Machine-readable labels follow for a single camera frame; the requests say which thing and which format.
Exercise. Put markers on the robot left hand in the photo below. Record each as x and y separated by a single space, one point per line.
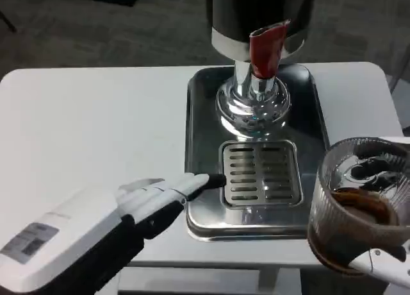
80 218

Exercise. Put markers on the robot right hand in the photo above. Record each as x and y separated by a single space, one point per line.
384 259

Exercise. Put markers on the clear ribbed glass cup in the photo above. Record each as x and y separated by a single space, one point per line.
336 211

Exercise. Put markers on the steel tray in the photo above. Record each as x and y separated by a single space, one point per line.
201 154

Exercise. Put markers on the steel drip grid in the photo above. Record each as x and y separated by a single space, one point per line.
246 173

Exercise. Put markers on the black furniture leg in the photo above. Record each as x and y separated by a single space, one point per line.
8 20

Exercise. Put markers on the steel drink dispenser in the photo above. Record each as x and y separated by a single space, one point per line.
237 19

